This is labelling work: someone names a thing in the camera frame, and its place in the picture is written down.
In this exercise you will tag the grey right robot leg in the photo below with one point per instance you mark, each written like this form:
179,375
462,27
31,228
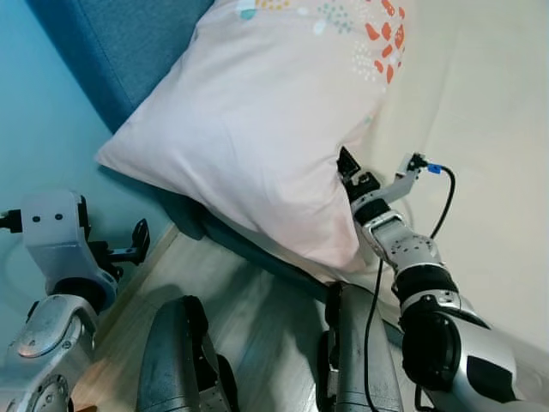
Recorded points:
352,360

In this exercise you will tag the teal upholstered bed frame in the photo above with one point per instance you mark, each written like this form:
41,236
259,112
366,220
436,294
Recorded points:
129,51

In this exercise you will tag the grey robot leg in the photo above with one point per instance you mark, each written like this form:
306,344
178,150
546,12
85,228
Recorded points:
171,360
352,360

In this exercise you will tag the grey left robot leg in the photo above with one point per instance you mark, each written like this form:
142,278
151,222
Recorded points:
171,360

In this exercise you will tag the pink patterned pillow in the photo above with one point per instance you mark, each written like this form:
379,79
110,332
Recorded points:
240,129

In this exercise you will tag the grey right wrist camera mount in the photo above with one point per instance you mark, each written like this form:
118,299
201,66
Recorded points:
403,184

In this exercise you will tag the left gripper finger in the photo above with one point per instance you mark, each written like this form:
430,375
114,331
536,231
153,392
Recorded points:
139,240

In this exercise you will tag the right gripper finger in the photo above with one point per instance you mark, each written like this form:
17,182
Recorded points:
347,161

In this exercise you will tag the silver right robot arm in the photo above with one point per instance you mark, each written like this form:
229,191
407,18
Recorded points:
407,249

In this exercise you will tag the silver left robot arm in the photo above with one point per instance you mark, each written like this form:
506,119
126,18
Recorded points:
43,326

